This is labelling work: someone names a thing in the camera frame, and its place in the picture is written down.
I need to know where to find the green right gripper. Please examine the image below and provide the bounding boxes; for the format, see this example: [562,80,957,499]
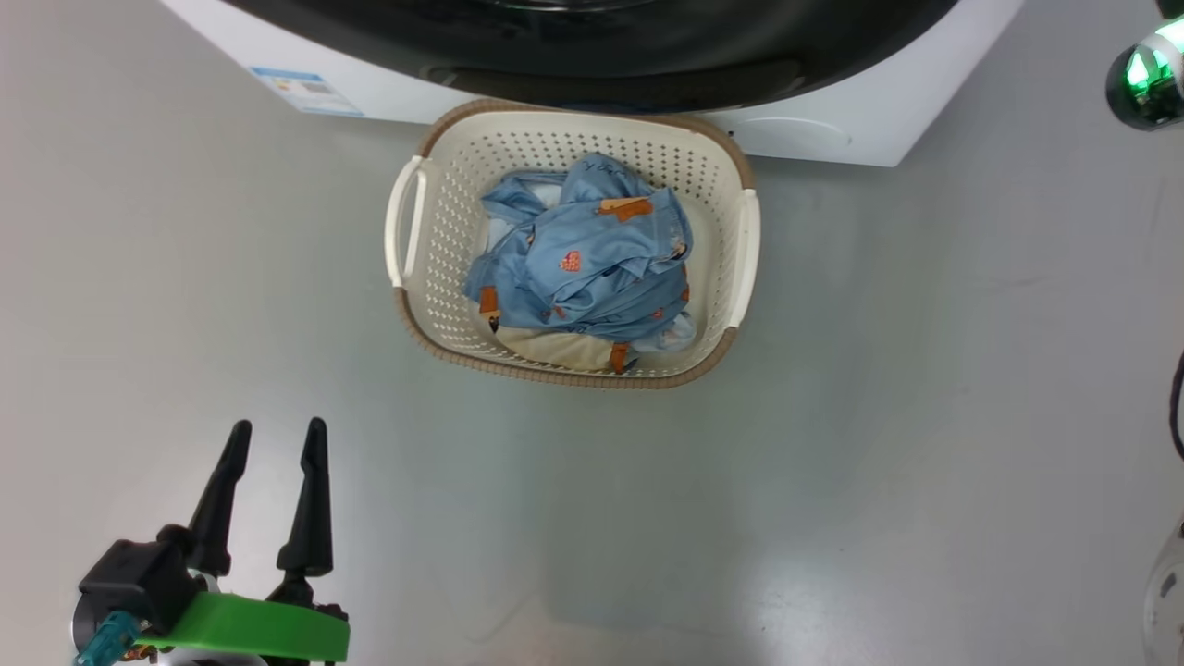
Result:
[1105,18,1184,130]

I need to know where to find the blue denim shirt orange patches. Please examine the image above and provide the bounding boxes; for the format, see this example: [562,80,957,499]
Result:
[462,153,697,345]

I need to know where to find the pale blue orange print garment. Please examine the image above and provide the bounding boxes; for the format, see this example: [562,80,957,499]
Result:
[634,313,697,355]

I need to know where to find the dark round washing machine door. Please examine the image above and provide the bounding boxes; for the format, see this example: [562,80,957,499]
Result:
[222,0,959,115]

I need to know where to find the cream perforated laundry basket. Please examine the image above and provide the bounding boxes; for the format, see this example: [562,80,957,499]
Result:
[384,99,762,390]

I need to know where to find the white front-load washing machine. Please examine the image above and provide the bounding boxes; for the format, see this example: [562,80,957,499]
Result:
[157,0,1026,168]

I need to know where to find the blue energy label sticker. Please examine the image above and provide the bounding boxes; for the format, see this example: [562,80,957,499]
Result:
[250,67,364,118]

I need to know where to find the cream garment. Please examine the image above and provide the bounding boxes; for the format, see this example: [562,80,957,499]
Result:
[495,324,639,376]

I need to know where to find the teal left camera connector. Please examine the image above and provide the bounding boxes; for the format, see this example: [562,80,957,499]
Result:
[76,610,142,666]

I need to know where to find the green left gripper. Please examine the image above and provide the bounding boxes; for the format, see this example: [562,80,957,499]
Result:
[134,417,351,666]

